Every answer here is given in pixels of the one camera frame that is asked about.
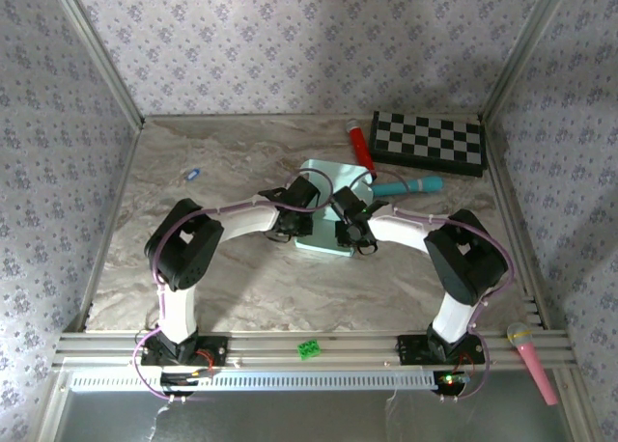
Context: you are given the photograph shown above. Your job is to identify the blue toy microphone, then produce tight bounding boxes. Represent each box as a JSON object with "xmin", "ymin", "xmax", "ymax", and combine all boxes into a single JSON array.
[{"xmin": 370, "ymin": 176, "xmax": 444, "ymax": 197}]

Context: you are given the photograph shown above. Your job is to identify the light teal paper box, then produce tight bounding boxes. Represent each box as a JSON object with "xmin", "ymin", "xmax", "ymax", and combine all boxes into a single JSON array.
[{"xmin": 293, "ymin": 158, "xmax": 376, "ymax": 259}]

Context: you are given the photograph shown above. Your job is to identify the aluminium frame post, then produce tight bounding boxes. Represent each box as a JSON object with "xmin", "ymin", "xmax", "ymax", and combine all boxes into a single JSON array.
[
  {"xmin": 45, "ymin": 0, "xmax": 146, "ymax": 129},
  {"xmin": 482, "ymin": 0, "xmax": 571, "ymax": 120}
]

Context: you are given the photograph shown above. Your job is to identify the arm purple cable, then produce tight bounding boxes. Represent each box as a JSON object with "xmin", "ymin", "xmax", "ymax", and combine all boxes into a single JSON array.
[
  {"xmin": 132, "ymin": 170, "xmax": 334, "ymax": 404},
  {"xmin": 350, "ymin": 170, "xmax": 517, "ymax": 404}
]

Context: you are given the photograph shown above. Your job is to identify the white slotted cable duct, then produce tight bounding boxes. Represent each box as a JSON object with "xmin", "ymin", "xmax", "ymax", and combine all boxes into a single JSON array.
[{"xmin": 70, "ymin": 369, "xmax": 443, "ymax": 393}]

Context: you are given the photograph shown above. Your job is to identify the aluminium frame cross rail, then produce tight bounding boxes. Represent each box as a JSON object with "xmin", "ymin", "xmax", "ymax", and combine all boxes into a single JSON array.
[{"xmin": 51, "ymin": 330, "xmax": 578, "ymax": 371}]

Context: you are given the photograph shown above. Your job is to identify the black circuit board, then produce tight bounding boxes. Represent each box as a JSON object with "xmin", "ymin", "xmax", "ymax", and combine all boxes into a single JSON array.
[
  {"xmin": 434, "ymin": 370, "xmax": 472, "ymax": 396},
  {"xmin": 160, "ymin": 372, "xmax": 213, "ymax": 398}
]

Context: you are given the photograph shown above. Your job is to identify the green terminal block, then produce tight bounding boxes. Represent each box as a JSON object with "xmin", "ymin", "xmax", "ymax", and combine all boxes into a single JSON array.
[{"xmin": 296, "ymin": 338, "xmax": 323, "ymax": 361}]

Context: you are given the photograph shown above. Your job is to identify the aluminium frame side rail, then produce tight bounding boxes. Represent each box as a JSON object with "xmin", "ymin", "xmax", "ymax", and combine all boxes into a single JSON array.
[
  {"xmin": 71, "ymin": 121, "xmax": 146, "ymax": 335},
  {"xmin": 482, "ymin": 116, "xmax": 551, "ymax": 332}
]

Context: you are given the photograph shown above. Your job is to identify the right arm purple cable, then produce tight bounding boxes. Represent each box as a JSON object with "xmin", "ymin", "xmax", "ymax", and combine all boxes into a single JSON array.
[{"xmin": 350, "ymin": 170, "xmax": 517, "ymax": 404}]

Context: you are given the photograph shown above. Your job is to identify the black white chessboard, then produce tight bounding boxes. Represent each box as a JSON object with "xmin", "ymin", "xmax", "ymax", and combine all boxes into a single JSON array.
[{"xmin": 368, "ymin": 110, "xmax": 488, "ymax": 179}]

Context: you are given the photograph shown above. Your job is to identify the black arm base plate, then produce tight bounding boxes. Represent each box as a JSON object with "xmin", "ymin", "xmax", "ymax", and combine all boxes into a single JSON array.
[
  {"xmin": 139, "ymin": 333, "xmax": 229, "ymax": 368},
  {"xmin": 396, "ymin": 333, "xmax": 486, "ymax": 368}
]

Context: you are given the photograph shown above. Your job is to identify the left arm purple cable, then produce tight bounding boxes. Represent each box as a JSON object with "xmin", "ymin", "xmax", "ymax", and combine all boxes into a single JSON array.
[{"xmin": 132, "ymin": 170, "xmax": 334, "ymax": 404}]

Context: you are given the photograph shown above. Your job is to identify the red toy microphone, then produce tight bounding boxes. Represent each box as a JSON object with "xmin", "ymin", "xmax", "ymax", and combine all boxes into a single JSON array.
[{"xmin": 345, "ymin": 119, "xmax": 379, "ymax": 179}]

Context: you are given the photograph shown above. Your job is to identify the thin aluminium edge rail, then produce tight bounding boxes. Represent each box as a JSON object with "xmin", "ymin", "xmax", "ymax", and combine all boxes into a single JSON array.
[{"xmin": 142, "ymin": 106, "xmax": 484, "ymax": 124}]

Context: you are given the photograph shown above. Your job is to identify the grey metal sheet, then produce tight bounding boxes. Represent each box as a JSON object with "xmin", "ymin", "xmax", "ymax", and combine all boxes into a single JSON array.
[{"xmin": 38, "ymin": 388, "xmax": 580, "ymax": 442}]

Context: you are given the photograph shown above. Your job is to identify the pink toy microphone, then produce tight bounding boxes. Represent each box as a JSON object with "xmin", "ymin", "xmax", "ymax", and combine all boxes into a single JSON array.
[{"xmin": 505, "ymin": 321, "xmax": 560, "ymax": 407}]

